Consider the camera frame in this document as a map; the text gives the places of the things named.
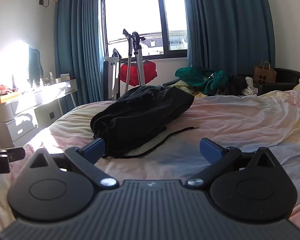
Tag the white drawer unit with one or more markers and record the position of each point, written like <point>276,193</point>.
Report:
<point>12,130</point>

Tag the blue curtain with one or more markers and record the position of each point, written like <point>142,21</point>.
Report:
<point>75,42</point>
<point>227,30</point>

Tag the bed with pastel sheet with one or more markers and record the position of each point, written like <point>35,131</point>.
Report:
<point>240,120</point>

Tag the clear bottle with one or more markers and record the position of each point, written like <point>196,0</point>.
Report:
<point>51,78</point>

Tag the green garment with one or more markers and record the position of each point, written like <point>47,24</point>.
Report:
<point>192,76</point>

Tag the pile of clothes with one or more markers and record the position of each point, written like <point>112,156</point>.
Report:
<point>285,77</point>

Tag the white box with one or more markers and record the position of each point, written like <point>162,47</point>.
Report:
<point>65,77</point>

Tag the dark clothes pile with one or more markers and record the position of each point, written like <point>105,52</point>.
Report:
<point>236,85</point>

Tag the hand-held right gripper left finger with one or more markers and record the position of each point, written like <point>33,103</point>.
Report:
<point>95,146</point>

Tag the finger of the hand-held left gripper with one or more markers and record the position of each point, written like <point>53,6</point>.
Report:
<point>15,153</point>

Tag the standing garment steamer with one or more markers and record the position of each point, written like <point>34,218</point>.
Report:
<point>138,55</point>

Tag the black wall socket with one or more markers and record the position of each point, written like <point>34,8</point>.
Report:
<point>52,115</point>

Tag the white stand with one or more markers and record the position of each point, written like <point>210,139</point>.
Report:
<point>113,80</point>

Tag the wooden tray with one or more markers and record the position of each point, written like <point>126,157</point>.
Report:
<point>7,96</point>

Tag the brown paper bag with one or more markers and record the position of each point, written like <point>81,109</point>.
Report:
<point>265,75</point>

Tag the white desk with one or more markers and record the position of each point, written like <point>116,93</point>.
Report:
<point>22,105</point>

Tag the red hanging garment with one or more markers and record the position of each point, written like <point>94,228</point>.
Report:
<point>132,75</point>

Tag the dark green hanging cloth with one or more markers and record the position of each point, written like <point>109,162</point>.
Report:
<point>35,62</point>

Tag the white cloth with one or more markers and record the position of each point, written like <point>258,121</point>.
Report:
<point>250,87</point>

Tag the pale yellow knit cloth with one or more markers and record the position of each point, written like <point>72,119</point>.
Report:
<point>182,86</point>

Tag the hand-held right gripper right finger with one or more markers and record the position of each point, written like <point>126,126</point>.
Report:
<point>210,148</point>

